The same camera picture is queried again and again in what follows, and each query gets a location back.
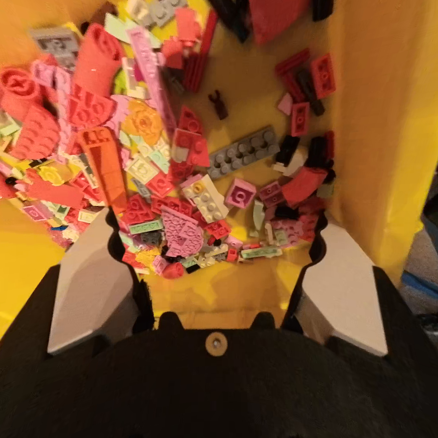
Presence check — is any pile of toy bricks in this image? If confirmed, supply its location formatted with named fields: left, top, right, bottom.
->
left=0, top=0, right=337, bottom=279

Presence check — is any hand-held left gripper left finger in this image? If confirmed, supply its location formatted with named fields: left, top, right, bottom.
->
left=47, top=205, right=155, bottom=355

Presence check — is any orange brick separator tool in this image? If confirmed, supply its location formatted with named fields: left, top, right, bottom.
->
left=78, top=127, right=129, bottom=214

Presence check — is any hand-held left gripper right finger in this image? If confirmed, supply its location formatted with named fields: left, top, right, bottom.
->
left=281, top=210, right=389, bottom=357

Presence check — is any yellow plastic bin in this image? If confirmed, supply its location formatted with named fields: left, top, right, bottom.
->
left=0, top=0, right=438, bottom=339

